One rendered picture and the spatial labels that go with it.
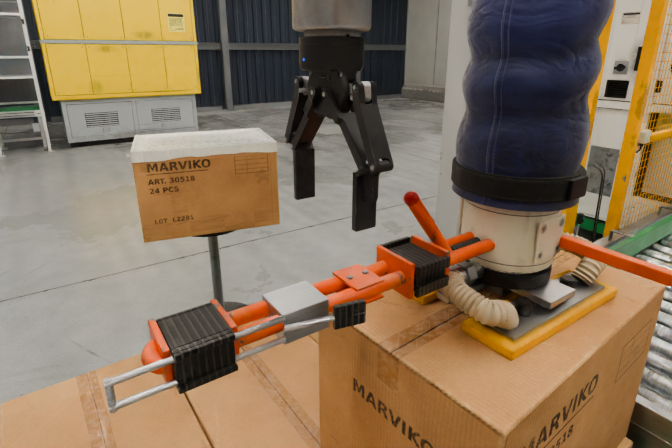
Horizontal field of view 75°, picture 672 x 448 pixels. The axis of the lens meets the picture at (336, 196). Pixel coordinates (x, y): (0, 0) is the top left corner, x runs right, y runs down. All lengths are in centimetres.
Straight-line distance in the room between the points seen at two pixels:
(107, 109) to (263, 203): 600
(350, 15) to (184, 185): 156
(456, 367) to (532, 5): 54
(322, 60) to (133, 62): 737
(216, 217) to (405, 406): 144
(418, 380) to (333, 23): 51
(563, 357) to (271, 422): 70
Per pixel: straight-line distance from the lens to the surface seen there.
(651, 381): 157
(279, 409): 123
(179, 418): 126
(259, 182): 201
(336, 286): 65
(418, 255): 71
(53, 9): 775
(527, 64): 74
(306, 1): 50
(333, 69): 50
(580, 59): 77
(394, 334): 78
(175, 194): 198
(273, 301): 59
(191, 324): 55
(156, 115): 797
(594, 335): 89
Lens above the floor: 140
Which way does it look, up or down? 18 degrees down
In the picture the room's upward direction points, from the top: straight up
